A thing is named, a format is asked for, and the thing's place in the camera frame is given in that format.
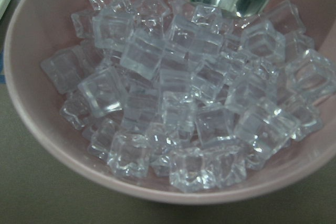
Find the pink bowl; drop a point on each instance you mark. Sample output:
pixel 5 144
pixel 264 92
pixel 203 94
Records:
pixel 39 28

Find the clear ice cubes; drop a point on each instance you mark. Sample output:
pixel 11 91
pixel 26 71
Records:
pixel 181 91

